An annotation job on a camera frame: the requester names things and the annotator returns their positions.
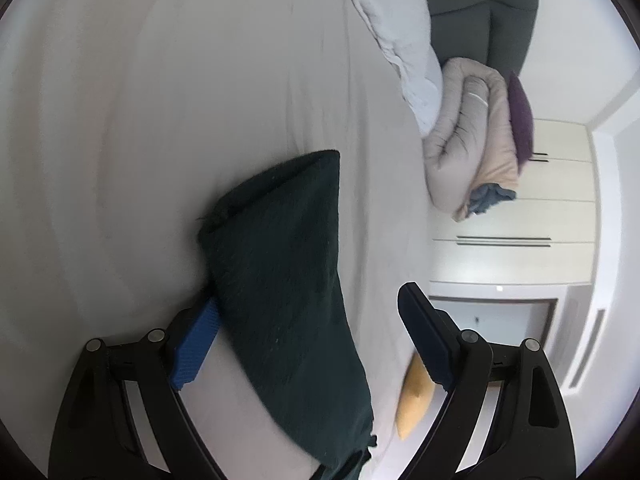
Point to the white wardrobe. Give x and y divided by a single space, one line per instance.
550 200

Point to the purple pillow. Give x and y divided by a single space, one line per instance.
520 110

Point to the blue-grey crumpled cloth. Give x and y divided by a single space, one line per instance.
487 197

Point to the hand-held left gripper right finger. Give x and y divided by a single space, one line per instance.
425 330

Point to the white pillow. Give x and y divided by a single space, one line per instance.
400 25

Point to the folded beige quilt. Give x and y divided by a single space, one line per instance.
465 135

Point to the dark grey padded headboard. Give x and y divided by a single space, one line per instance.
475 5

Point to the bed with white sheet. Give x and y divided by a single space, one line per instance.
150 110

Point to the dark green knit garment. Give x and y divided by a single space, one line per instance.
285 285

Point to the yellow pillow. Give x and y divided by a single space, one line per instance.
412 400

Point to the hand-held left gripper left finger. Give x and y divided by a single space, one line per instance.
197 345

